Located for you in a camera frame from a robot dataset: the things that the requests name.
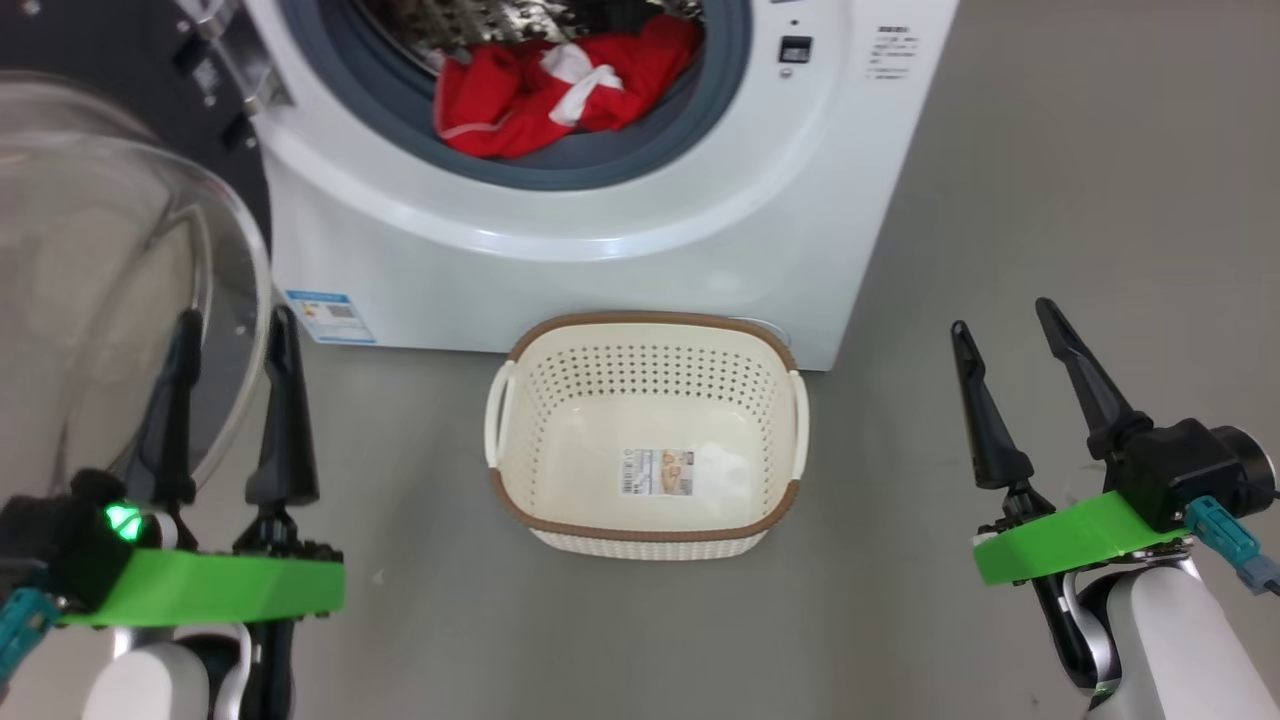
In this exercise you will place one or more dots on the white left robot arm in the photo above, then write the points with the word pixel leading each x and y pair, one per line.
pixel 140 682

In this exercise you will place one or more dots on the black door latch socket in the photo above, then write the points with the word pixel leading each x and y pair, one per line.
pixel 795 50

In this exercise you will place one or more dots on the black round glass washer door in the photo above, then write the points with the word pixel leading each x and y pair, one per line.
pixel 100 40

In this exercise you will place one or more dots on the metal door hinge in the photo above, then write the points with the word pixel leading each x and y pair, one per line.
pixel 245 70

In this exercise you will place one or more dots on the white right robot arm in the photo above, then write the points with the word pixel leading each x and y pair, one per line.
pixel 1170 640

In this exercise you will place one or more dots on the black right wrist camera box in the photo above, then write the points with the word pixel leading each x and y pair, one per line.
pixel 1180 465

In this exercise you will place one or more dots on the stainless steel washer drum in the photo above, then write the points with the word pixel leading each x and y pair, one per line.
pixel 450 20

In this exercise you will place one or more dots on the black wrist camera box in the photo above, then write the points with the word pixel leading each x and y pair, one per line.
pixel 60 540
pixel 1180 465

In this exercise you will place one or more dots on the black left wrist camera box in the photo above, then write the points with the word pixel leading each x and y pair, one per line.
pixel 60 540

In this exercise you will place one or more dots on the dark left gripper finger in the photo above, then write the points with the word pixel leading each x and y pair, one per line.
pixel 285 450
pixel 175 440

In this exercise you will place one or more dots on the cream perforated basket brown rim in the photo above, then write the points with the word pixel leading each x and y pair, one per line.
pixel 600 400

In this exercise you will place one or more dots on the printed label sticker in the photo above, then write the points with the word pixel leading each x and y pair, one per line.
pixel 658 472

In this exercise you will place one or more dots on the red and white garment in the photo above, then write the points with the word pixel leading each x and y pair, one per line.
pixel 500 110

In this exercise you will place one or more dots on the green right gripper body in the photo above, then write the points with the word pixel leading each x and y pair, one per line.
pixel 1080 540

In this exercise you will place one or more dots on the small printed text sticker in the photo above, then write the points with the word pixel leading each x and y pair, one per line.
pixel 893 52

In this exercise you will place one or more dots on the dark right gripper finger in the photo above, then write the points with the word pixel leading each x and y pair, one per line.
pixel 1095 400
pixel 990 440

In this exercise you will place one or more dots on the blue energy label sticker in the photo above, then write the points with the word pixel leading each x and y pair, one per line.
pixel 330 317

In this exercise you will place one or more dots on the white front-load washing machine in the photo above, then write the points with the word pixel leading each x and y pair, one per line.
pixel 600 290

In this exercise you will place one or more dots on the round white filter cover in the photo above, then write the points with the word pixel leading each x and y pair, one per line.
pixel 772 332

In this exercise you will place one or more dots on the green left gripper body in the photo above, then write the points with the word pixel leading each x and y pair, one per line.
pixel 220 590

